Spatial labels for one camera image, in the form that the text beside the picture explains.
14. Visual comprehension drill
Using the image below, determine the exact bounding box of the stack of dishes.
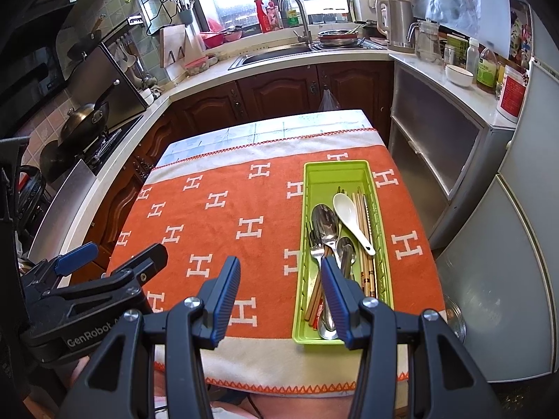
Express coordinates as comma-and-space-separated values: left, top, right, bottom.
317, 26, 363, 49

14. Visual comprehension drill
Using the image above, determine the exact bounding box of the metal fork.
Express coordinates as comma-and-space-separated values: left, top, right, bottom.
308, 227, 327, 280

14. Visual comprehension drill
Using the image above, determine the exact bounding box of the black wok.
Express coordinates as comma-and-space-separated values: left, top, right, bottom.
58, 83, 121, 145

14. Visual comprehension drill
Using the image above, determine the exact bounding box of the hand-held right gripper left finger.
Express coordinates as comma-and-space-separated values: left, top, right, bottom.
57, 255, 242, 419

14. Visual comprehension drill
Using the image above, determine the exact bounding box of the red bowl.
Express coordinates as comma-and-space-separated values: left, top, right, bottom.
200, 30, 225, 50

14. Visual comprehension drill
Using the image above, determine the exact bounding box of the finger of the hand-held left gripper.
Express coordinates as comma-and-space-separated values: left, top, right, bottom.
41, 243, 169, 315
20, 241, 99, 291

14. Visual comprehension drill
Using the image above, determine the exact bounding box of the orange patterned blanket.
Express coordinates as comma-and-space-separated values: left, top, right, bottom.
107, 127, 447, 396

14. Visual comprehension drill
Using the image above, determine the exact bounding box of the white ceramic spoon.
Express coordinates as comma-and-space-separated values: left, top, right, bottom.
333, 192, 377, 256

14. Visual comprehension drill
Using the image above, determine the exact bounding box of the grey metal cabinet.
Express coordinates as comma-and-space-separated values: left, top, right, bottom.
388, 59, 518, 249

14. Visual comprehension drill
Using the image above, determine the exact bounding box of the wooden cutting board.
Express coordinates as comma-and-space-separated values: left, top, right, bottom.
158, 24, 188, 68

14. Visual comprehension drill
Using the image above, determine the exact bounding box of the white bowl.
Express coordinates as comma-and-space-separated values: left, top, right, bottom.
444, 64, 474, 88

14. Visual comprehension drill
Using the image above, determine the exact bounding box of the pink bottle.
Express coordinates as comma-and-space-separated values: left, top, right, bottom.
266, 0, 282, 31

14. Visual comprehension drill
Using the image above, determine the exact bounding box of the glass pot lid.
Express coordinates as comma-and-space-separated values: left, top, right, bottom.
443, 294, 468, 339

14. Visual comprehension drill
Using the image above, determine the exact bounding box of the green plastic tray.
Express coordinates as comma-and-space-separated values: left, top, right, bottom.
291, 160, 394, 346

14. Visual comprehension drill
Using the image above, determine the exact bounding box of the white jar red label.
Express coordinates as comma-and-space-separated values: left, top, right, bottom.
495, 67, 528, 123

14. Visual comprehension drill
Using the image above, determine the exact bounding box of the steel faucet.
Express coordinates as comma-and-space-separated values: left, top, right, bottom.
278, 0, 314, 45

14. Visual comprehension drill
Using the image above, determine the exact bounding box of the black frying pan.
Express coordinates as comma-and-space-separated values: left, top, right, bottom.
65, 14, 108, 59

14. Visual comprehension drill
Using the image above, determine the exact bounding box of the white plastic bag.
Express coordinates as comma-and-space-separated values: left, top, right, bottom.
317, 88, 341, 112

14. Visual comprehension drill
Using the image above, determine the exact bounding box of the steel sink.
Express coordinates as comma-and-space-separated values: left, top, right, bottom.
228, 44, 317, 71

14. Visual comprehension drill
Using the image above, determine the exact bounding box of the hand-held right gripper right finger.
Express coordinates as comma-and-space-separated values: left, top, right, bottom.
321, 257, 509, 419

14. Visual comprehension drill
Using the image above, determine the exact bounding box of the small metal spoon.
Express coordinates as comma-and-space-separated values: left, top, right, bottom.
336, 236, 358, 282

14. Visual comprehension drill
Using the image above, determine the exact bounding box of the green box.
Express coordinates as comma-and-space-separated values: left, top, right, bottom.
445, 35, 469, 66

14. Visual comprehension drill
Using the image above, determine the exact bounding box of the clear plastic bottle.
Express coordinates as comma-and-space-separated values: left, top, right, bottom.
465, 37, 481, 73

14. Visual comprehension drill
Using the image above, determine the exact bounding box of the glass pitcher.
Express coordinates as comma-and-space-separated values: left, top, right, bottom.
408, 18, 442, 64

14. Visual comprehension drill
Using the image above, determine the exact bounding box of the white electric kettle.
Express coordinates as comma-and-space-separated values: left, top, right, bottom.
375, 0, 415, 53

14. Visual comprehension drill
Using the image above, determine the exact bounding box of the black range hood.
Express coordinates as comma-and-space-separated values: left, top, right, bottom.
0, 4, 77, 127

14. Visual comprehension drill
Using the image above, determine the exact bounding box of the pale blue tablecloth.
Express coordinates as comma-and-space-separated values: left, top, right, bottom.
164, 109, 378, 167

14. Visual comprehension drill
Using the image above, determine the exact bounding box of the dark round pan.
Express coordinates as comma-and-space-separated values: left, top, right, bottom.
39, 137, 75, 184

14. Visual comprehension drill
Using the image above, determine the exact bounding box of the black gas stove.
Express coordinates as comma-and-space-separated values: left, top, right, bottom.
85, 113, 145, 171

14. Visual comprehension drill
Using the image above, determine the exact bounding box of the large metal spoon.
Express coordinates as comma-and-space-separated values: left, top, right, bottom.
311, 204, 341, 341

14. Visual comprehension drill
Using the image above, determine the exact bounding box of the red spray bottle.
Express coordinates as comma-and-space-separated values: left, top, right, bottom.
254, 0, 272, 33

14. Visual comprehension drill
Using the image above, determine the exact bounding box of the oil bottle green label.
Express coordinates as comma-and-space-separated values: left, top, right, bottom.
475, 47, 499, 93

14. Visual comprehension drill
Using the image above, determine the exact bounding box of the white stone countertop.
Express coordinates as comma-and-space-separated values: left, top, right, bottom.
26, 39, 531, 263

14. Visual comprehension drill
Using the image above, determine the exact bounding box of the grey refrigerator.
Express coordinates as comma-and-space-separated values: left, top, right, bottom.
430, 9, 559, 385

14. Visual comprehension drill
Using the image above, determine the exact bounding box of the translucent plastic sheet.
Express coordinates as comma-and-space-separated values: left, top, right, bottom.
411, 0, 511, 59

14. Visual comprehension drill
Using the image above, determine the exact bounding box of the stainless steel panel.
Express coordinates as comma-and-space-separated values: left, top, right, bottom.
28, 159, 96, 263

